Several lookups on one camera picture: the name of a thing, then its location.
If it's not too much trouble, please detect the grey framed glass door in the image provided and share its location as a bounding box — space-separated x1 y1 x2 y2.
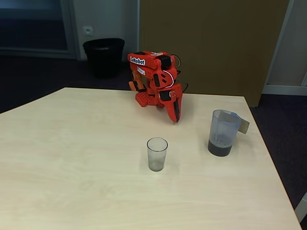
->
0 0 78 58

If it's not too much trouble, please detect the clear drinking glass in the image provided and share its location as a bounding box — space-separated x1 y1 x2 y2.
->
146 137 169 172

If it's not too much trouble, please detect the orange table clamp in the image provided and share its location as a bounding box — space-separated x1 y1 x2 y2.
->
129 71 146 93

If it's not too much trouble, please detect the translucent jug with cardboard handle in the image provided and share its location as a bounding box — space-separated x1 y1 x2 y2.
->
207 109 250 158

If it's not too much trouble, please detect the brown pin board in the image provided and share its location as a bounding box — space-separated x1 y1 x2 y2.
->
139 0 290 107

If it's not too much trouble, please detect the black waste bin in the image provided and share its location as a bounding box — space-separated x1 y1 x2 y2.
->
83 37 126 79

